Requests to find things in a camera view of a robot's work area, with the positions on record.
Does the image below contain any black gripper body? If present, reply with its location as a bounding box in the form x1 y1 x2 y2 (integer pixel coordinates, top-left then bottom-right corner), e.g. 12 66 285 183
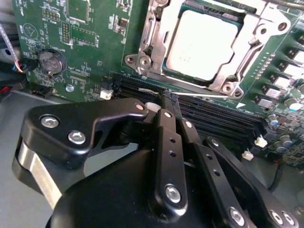
45 148 228 228

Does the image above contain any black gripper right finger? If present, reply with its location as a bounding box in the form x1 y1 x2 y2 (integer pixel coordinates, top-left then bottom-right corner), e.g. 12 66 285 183
170 94 300 228

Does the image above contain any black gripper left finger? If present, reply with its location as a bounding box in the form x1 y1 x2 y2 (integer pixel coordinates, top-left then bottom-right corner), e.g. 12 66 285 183
11 91 189 219

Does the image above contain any metal socket cover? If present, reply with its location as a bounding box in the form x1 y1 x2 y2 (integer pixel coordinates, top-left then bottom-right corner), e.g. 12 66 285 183
140 0 269 92

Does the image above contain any silver green CPU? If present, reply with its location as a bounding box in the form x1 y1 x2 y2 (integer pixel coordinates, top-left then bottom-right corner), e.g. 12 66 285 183
165 2 247 83

